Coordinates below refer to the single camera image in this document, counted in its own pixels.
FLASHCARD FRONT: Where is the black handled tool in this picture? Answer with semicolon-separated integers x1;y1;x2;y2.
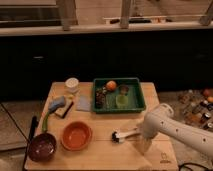
22;116;38;171

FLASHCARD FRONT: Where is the green handled utensil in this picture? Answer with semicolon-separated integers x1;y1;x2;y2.
42;112;50;133

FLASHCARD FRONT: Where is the black cable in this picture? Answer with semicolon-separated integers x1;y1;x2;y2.
178;162;210;171

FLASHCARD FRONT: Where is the white dish brush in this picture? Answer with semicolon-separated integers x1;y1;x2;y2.
111;129;139;143

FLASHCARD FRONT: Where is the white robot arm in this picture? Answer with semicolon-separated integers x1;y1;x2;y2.
138;103;213;158

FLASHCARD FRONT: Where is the grey folded cloth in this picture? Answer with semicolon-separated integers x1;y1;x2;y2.
76;95;91;112

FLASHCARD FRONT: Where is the green plastic tray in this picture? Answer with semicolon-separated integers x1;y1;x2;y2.
91;77;146;114

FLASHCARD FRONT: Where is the orange fruit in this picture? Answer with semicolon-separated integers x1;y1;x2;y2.
106;80;117;91

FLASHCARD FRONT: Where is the dark maroon bowl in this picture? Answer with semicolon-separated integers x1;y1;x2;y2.
27;133;57;162

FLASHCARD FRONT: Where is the small dark glass jar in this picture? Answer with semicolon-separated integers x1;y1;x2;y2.
119;84;129;95

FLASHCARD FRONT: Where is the green translucent cup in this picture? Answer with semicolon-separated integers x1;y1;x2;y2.
116;95;128;109

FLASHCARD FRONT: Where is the orange red bowl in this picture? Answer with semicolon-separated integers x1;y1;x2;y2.
61;121;93;151

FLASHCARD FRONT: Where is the spice bottle rack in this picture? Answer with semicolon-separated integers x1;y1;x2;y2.
178;89;213;132

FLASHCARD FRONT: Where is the dark brown food pile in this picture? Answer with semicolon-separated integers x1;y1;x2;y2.
95;88;107;108

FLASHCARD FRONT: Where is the wooden block with black edge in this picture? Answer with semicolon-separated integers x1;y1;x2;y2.
55;100;73;118

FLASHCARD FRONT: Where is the small white cup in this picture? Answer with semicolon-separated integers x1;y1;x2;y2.
65;78;79;93

